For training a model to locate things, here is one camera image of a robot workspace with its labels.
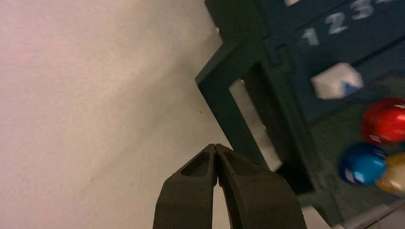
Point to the dark teal grey task box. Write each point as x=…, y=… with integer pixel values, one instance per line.
x=284, y=132

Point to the white die block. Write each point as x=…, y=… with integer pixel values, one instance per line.
x=332, y=81

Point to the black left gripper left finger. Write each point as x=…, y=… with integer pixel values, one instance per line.
x=186, y=202

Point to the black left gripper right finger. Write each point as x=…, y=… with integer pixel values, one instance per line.
x=262, y=202

